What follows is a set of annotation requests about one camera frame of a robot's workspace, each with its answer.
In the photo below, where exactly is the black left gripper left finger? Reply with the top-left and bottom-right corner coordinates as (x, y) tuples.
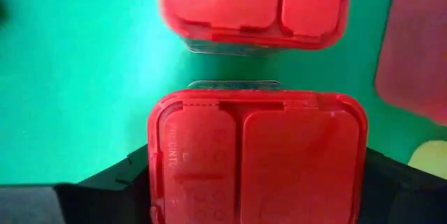
(54, 143), (154, 224)

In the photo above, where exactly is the dark red flat container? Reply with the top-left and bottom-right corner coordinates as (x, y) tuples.
(373, 0), (447, 127)

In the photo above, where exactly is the pale yellow object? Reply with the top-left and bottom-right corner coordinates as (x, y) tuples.
(407, 140), (447, 180)

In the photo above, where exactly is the red-lidded square spice container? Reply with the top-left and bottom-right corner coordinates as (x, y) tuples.
(146, 80), (369, 224)
(159, 0), (353, 57)

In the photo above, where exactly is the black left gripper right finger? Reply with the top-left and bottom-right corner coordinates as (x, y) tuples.
(359, 148), (447, 224)

